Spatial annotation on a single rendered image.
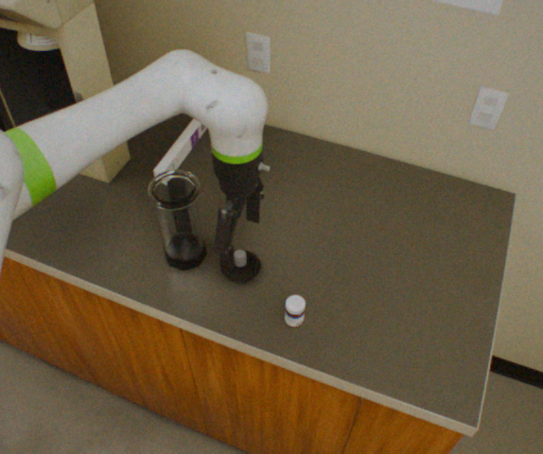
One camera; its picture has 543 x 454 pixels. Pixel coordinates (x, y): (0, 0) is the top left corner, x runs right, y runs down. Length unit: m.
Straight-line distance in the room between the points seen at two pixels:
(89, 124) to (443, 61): 0.88
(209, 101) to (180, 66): 0.10
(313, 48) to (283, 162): 0.32
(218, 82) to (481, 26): 0.69
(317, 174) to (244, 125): 0.63
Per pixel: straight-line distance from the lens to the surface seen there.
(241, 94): 0.88
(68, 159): 0.83
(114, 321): 1.49
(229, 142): 0.91
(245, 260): 1.21
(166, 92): 0.93
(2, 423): 2.31
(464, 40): 1.37
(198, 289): 1.24
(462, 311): 1.27
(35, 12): 1.18
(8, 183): 0.64
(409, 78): 1.45
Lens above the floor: 1.95
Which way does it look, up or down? 49 degrees down
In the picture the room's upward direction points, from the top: straight up
